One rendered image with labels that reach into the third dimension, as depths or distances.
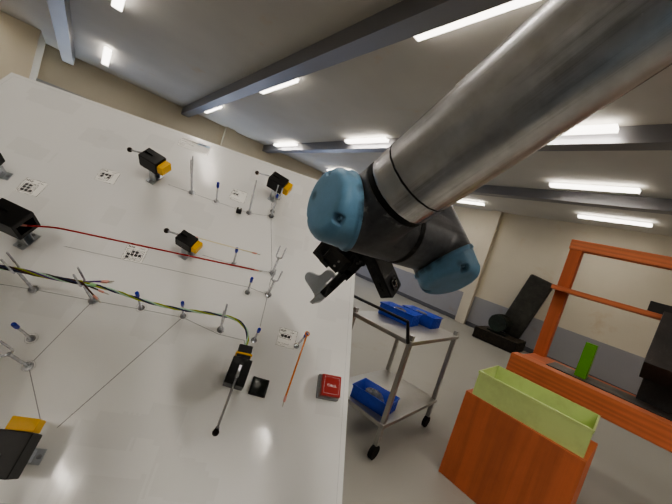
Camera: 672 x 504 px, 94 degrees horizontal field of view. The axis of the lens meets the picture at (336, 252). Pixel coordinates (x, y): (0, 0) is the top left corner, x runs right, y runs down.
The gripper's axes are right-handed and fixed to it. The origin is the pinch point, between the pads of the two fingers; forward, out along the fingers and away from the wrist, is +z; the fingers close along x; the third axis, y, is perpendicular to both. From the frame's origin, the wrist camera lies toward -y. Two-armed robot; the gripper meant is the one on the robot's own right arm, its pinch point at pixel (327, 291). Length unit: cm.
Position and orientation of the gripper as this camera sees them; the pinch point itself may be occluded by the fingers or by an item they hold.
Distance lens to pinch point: 66.6
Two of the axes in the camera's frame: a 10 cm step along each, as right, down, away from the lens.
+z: -4.9, 5.3, 6.9
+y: -7.0, -7.1, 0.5
